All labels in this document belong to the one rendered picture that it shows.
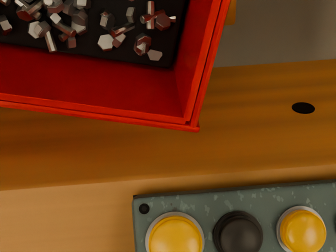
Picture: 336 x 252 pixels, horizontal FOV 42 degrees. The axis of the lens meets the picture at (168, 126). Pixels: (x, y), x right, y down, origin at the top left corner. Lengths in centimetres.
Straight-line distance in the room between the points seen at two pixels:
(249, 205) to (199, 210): 3
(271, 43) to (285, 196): 99
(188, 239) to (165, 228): 1
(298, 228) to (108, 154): 12
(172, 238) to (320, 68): 21
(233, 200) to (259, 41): 99
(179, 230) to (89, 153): 8
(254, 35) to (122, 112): 102
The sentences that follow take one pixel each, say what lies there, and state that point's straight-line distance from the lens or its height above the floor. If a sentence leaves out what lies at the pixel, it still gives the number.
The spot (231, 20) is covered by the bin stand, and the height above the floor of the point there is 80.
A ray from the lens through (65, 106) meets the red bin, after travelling 21.
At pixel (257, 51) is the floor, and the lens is 123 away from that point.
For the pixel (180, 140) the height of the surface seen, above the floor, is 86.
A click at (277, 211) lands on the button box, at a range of 26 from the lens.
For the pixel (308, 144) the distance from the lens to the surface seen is 29.
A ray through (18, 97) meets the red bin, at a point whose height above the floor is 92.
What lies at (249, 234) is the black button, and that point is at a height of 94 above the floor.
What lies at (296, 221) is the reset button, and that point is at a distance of 25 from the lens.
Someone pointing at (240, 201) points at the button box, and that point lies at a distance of 25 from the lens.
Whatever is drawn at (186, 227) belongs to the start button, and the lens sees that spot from 24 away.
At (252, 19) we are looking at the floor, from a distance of 120.
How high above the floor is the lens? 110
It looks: 58 degrees down
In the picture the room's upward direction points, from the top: 173 degrees clockwise
